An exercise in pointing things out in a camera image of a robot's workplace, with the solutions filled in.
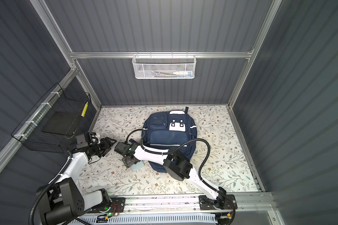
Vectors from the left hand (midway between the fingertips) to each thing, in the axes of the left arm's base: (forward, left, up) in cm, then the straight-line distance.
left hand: (112, 143), depth 86 cm
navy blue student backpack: (+8, -38, 0) cm, 39 cm away
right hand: (-7, -12, -11) cm, 18 cm away
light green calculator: (-13, -13, -8) cm, 20 cm away
